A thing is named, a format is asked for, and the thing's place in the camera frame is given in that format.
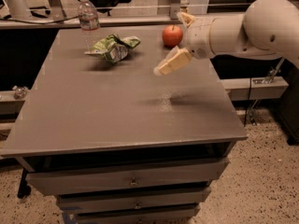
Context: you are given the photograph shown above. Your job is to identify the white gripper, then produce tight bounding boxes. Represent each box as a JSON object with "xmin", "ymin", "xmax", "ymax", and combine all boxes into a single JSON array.
[{"xmin": 153, "ymin": 12, "xmax": 215, "ymax": 76}]

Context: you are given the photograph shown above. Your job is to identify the green jalapeno chip bag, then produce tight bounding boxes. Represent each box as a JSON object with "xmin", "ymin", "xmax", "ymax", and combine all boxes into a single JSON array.
[{"xmin": 85, "ymin": 35, "xmax": 141, "ymax": 63}]

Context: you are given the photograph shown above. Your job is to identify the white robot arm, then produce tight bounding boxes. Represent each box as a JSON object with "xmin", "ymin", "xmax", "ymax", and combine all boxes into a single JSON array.
[{"xmin": 154, "ymin": 0, "xmax": 299, "ymax": 76}]

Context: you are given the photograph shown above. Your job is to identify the clear plastic water bottle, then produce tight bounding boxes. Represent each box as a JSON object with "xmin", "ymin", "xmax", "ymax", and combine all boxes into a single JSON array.
[{"xmin": 78, "ymin": 0, "xmax": 100, "ymax": 49}]

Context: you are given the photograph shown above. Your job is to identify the red apple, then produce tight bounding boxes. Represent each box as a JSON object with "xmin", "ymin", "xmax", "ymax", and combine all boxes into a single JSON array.
[{"xmin": 162, "ymin": 25, "xmax": 183, "ymax": 48}]

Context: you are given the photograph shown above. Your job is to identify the grey drawer cabinet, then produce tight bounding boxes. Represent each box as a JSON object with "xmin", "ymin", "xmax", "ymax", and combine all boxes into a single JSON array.
[{"xmin": 0, "ymin": 24, "xmax": 249, "ymax": 224}]

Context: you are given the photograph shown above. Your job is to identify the top grey drawer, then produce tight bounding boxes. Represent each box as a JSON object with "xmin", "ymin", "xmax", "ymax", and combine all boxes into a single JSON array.
[{"xmin": 27, "ymin": 158, "xmax": 229, "ymax": 195}]

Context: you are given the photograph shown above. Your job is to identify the grey drawer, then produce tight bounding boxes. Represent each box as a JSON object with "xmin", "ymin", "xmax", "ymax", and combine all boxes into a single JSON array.
[
  {"xmin": 27, "ymin": 158, "xmax": 229, "ymax": 195},
  {"xmin": 75, "ymin": 204, "xmax": 200, "ymax": 224},
  {"xmin": 57, "ymin": 186, "xmax": 211, "ymax": 214}
]

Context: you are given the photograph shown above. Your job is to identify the crumpled clear plastic piece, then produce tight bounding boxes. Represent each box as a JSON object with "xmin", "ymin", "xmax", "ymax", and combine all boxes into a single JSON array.
[{"xmin": 12, "ymin": 86, "xmax": 29, "ymax": 99}]

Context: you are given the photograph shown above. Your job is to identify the bottom grey drawer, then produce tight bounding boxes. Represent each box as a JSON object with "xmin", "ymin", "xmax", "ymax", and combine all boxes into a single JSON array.
[{"xmin": 75, "ymin": 204, "xmax": 200, "ymax": 224}]

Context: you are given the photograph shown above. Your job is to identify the middle grey drawer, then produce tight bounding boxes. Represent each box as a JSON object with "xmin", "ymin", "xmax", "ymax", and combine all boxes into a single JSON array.
[{"xmin": 57, "ymin": 186, "xmax": 211, "ymax": 214}]

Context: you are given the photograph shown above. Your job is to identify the grey metal rail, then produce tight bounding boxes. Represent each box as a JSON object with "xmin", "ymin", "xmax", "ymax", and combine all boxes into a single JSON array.
[{"xmin": 0, "ymin": 16, "xmax": 181, "ymax": 30}]

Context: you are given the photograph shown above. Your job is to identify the white pipe post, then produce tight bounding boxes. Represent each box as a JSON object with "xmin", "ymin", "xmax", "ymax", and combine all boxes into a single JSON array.
[{"xmin": 4, "ymin": 0, "xmax": 32, "ymax": 20}]

